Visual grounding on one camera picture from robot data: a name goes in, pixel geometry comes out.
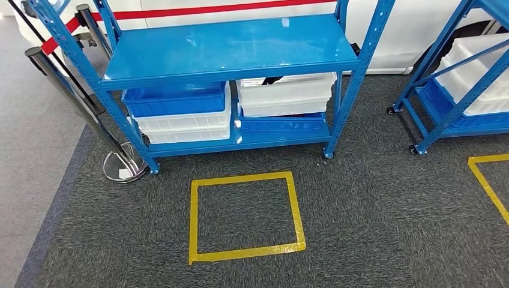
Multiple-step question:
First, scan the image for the yellow floor tape square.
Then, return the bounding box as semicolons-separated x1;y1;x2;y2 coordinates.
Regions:
188;171;307;266

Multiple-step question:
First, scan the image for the black stanchion with chrome base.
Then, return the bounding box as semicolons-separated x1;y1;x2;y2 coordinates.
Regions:
24;46;149;184

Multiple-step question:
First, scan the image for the blue wheeled shelf rack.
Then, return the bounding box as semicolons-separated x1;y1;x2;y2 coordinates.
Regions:
387;0;509;156

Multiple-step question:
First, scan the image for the large blue metal shelf rack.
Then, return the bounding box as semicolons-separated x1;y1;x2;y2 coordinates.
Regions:
24;0;397;175

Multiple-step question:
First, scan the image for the black belt stanchion post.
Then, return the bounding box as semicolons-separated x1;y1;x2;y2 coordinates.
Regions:
75;4;114;61

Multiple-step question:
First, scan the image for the white car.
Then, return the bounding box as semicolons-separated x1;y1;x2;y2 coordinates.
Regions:
14;0;502;76

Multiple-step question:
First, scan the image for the red barrier belt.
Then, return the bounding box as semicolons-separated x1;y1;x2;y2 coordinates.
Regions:
40;0;339;56

